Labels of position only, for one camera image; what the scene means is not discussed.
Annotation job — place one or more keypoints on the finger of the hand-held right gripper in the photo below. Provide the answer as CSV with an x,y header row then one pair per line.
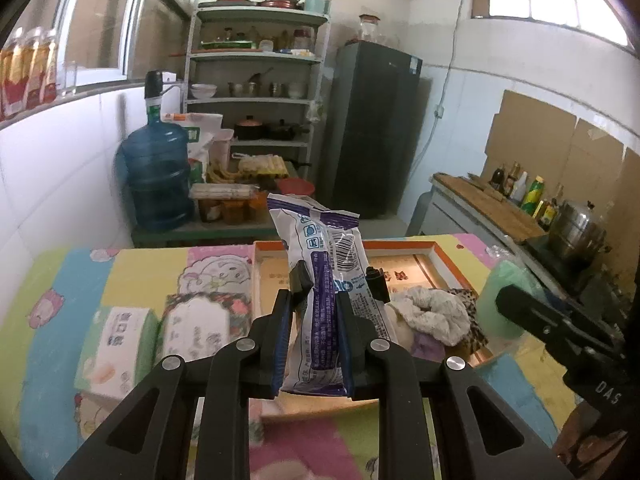
x,y
545,315

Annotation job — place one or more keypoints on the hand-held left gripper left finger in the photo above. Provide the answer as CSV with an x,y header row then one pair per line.
x,y
280,345

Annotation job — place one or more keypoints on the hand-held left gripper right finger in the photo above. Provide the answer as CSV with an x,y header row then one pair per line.
x,y
350,360

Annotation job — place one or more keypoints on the green sponge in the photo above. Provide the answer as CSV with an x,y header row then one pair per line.
x,y
492,300

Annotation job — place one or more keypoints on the leopard print cloth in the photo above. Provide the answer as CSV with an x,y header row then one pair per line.
x,y
472,325

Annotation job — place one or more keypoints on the purple white plastic packet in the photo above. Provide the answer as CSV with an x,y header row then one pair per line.
x,y
320,260

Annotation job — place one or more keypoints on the white floral cloth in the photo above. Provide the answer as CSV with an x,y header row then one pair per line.
x,y
430,310

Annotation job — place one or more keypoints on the orange shallow cardboard box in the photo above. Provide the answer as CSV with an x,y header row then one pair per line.
x,y
405,265

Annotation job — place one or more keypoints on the floral soft tissue pack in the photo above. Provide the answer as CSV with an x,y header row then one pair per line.
x,y
205,325

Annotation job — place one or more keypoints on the steel cooking pot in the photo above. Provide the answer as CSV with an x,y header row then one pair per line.
x,y
580,232

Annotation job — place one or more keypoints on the green yellow bottle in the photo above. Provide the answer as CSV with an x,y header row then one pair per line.
x,y
533,196

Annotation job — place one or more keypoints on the wooden chopping board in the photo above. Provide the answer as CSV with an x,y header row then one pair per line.
x,y
487,205

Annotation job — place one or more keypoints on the white plastic bottle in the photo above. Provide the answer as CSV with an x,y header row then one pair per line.
x,y
520,186

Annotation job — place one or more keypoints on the dark sauce bottle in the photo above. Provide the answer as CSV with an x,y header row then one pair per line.
x,y
497,179

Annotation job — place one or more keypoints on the red plastic basin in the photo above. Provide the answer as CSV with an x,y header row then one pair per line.
x,y
296,188

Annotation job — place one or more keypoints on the colourful cartoon bed sheet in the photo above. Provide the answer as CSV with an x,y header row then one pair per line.
x,y
140,270

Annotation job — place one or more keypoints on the green white tissue box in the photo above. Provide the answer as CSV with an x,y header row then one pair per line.
x,y
117,350

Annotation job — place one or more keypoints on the clear plastic noodle box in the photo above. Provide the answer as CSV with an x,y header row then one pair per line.
x,y
225,191

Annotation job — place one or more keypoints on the bunch of bananas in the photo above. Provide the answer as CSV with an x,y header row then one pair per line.
x,y
222,175

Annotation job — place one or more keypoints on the cardboard sheet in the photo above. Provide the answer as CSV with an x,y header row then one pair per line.
x,y
560,135

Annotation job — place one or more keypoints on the pink plastic container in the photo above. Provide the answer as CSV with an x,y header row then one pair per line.
x,y
221,149

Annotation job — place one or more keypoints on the black wok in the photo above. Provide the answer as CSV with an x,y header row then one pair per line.
x,y
283,131

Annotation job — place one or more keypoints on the blue water jug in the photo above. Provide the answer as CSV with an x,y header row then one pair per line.
x,y
155,170

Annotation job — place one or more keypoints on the clay pot with red lid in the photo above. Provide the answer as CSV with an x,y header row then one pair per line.
x,y
248,128

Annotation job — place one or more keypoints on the white printed sack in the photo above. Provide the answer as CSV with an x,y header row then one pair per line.
x,y
197,135

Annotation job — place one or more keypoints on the dark grey fridge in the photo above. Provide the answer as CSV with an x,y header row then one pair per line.
x,y
370,130

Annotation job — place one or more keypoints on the stacked white bowls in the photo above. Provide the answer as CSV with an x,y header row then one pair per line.
x,y
203,91

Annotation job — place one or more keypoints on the white metal shelf rack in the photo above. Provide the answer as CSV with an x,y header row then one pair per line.
x,y
255,60

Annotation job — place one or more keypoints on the black water pump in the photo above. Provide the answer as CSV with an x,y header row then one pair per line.
x,y
154,85

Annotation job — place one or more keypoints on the green tray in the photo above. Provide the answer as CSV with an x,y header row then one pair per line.
x,y
230,45

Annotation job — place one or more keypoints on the red lidded clear jar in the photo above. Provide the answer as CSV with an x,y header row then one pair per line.
x,y
301,41

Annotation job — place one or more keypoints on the glass jar with brown lid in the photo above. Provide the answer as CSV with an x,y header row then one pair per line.
x,y
369,29

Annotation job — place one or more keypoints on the clear drinking glass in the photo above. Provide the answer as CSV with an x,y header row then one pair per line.
x,y
70,79

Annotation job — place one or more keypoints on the teal enamel jar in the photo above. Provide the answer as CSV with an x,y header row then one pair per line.
x,y
318,3

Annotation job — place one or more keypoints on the red lidded flat pot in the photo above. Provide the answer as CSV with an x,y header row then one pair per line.
x,y
231,0

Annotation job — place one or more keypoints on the aluminium sliding window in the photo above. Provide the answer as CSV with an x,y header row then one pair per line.
x,y
115,15

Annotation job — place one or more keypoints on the wall socket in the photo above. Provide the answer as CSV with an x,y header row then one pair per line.
x,y
439,110

